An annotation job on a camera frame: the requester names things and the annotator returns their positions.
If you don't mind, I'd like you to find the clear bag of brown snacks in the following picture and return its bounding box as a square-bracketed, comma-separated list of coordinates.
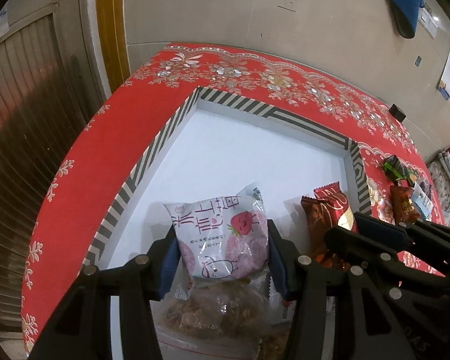
[159, 280, 269, 340]

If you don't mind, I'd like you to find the pink strawberry snack bag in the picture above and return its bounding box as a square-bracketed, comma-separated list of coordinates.
[165, 184, 269, 282]

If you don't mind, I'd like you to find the dark red square snack packet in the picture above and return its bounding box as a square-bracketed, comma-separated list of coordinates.
[390, 185, 420, 224]

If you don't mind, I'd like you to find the small black box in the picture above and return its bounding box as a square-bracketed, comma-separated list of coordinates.
[388, 104, 407, 123]

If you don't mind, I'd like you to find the dark brown chocolate bar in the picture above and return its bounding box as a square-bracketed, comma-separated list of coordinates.
[405, 168, 419, 187]

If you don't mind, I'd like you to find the blue white snack packet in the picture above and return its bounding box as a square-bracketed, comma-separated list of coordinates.
[411, 182, 433, 220]

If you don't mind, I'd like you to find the striped white cardboard box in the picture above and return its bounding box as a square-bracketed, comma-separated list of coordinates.
[84, 88, 371, 271]

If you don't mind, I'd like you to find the red orange snack packet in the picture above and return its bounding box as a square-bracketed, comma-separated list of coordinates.
[301, 196, 346, 271]

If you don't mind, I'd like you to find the pile of floral fabric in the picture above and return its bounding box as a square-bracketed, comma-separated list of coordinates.
[426, 142, 450, 229]

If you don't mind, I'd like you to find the red floral tablecloth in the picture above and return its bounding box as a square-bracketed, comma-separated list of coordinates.
[21, 43, 430, 352]

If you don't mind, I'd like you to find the black green candy packet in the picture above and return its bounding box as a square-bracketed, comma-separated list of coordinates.
[382, 155, 410, 181]

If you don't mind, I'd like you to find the white wafer snack packet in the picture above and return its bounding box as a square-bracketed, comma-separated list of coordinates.
[266, 274, 296, 325]

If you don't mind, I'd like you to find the red gold long snack packet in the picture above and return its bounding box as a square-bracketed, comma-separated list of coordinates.
[314, 181, 358, 233]

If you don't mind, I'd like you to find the bag of red dates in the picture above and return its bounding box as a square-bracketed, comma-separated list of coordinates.
[418, 179, 432, 199]

